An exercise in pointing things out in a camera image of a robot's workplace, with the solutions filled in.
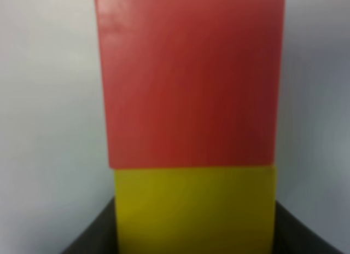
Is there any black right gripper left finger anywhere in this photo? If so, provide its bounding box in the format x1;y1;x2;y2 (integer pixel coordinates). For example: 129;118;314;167
62;198;119;254

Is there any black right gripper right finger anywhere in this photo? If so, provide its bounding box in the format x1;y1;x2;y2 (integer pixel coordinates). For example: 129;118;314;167
272;201;342;254

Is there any yellow block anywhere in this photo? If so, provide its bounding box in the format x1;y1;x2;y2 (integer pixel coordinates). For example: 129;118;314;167
114;166;276;253

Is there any red block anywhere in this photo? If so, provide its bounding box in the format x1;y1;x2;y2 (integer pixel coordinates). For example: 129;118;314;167
95;0;285;169

